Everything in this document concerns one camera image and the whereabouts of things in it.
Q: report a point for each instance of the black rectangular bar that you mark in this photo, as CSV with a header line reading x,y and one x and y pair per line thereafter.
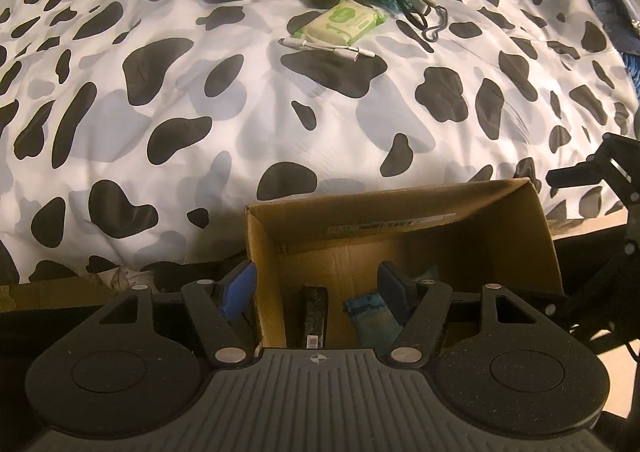
x,y
313,314

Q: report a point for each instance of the cardboard box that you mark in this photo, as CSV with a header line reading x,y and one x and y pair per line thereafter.
x,y
500,232

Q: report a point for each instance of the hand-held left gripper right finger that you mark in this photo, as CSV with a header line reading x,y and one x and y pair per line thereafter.
x,y
394,292

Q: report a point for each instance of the teal packet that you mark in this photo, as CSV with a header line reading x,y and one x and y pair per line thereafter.
x,y
367,312

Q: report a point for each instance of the cow print blanket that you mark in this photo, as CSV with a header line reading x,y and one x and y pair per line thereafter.
x,y
200,82

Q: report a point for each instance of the flat cardboard piece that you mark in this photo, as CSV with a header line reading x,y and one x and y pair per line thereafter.
x,y
45,294

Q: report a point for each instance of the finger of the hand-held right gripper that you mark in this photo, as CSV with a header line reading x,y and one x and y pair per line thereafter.
x,y
607,277
575,177

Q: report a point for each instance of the green wet wipes pack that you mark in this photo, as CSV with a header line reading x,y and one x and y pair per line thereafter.
x,y
345,22

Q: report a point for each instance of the crumpled paper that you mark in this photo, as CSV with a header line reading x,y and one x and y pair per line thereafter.
x,y
125,277

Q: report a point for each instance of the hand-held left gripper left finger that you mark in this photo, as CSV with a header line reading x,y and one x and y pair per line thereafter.
x,y
239,289

